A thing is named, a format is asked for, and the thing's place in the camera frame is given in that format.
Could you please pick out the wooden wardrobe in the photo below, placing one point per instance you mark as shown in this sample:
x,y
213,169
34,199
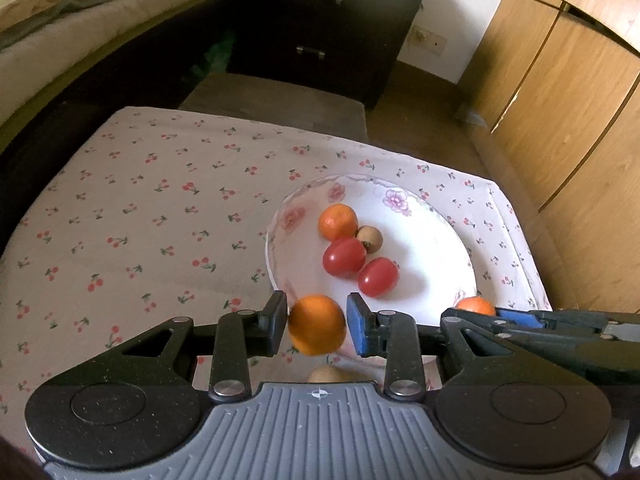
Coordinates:
x,y
560,110

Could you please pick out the green plastic bag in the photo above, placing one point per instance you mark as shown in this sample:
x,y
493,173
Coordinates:
x,y
215,57

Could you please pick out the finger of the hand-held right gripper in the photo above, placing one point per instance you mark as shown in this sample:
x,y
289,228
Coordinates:
x,y
550,347
520,318

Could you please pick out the bed with blankets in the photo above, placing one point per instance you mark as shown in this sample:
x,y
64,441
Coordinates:
x,y
75,40

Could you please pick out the tan longan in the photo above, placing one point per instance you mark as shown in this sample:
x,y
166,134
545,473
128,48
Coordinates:
x,y
325,375
371,237

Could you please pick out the cherry print tablecloth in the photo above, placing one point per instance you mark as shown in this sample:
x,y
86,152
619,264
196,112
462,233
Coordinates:
x,y
150,220

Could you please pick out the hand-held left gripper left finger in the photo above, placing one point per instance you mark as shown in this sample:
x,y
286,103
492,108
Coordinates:
x,y
274,325

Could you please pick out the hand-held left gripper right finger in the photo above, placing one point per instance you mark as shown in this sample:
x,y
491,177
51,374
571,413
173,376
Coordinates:
x,y
357,330

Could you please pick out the dark wooden bed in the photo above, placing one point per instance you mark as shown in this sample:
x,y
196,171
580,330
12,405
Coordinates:
x,y
75,110

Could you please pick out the dark wooden nightstand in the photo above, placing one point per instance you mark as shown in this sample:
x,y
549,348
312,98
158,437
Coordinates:
x,y
325,30

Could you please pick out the small orange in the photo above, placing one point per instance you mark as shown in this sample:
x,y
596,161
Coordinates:
x,y
475,305
317,324
338,221

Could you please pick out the white floral bowl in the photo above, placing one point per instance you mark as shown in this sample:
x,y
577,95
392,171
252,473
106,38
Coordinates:
x,y
430,260

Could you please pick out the white paper scrap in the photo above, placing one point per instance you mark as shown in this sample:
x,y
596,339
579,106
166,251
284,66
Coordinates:
x,y
470,116

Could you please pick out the wall socket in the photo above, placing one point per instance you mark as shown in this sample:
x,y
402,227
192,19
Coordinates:
x,y
426,40

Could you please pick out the brown stool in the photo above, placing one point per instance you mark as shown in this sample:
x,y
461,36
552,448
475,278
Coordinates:
x,y
275,102

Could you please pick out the red cherry tomato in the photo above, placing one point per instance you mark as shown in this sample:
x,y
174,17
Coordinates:
x,y
344,257
378,276

